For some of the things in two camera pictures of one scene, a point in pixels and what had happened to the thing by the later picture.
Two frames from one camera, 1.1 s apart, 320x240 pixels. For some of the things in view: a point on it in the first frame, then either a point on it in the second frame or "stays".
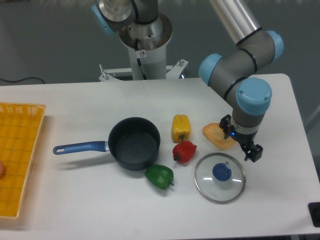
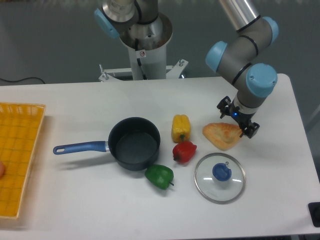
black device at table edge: x=314 y=208 stays
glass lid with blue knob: x=219 y=178 stays
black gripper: x=253 y=152 -> x=242 y=118
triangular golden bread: x=215 y=134 stays
